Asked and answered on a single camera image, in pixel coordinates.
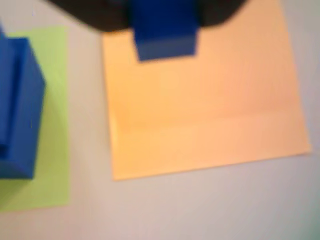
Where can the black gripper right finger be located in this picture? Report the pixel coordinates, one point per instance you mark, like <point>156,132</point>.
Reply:
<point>220,11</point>

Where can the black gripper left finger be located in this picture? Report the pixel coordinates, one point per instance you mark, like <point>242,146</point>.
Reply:
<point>100,13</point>

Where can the tiny blue cube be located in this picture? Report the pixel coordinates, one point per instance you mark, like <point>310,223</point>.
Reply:
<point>165,37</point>

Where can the large blue cube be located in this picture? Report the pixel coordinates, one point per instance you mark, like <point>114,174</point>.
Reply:
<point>27,112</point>

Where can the medium blue cube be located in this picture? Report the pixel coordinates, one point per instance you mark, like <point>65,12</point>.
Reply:
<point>6,100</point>

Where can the orange paper square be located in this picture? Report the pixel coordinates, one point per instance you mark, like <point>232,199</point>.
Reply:
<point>200,112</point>

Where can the green paper square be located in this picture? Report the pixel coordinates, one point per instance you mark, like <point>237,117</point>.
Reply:
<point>55,125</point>

